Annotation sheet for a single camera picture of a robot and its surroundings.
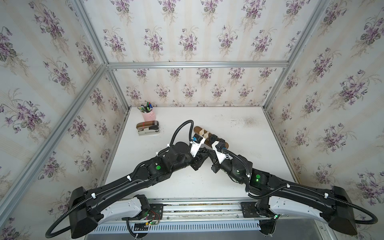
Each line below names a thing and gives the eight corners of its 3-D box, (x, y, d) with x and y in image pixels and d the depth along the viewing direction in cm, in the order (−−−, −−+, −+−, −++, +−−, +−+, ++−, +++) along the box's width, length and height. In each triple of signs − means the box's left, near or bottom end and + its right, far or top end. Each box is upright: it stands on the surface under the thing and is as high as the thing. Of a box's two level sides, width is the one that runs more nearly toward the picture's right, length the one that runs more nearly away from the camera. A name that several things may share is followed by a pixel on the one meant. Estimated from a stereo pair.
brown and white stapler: (135, 136, 104) (133, 132, 101) (139, 123, 112) (137, 120, 108) (159, 136, 105) (158, 132, 101) (161, 124, 112) (160, 120, 109)
